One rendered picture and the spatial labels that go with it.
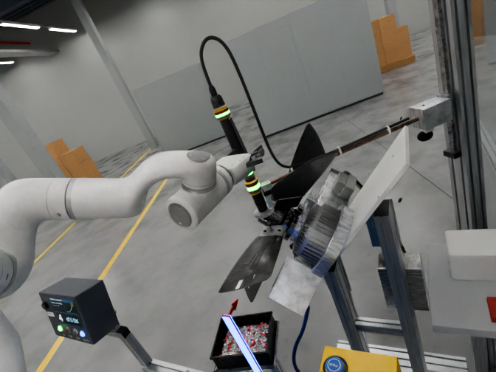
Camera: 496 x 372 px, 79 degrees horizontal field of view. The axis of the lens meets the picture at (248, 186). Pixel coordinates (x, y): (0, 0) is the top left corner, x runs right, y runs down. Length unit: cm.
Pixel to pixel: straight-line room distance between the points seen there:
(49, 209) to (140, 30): 1305
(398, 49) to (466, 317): 823
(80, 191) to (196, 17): 1259
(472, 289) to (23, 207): 121
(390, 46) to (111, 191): 853
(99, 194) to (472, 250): 105
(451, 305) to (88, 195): 104
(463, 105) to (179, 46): 1248
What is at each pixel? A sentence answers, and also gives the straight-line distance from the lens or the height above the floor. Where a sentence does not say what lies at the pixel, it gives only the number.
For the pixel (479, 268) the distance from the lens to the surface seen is 118.
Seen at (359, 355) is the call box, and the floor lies 107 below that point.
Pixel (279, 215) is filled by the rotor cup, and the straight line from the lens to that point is 105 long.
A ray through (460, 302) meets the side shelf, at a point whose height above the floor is 86.
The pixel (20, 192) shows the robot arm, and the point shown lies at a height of 167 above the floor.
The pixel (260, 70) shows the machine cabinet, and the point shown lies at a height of 133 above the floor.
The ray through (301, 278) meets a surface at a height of 102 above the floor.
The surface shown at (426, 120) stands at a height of 135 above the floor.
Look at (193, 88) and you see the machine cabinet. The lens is 802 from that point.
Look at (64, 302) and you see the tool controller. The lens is 129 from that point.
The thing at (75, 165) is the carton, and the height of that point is 86.
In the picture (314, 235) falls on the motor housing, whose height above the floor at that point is 114.
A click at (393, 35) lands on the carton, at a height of 75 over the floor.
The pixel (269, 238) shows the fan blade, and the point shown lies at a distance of 100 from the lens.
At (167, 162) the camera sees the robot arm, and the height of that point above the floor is 161.
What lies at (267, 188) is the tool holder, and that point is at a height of 134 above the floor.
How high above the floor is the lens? 174
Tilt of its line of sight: 23 degrees down
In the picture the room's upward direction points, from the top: 23 degrees counter-clockwise
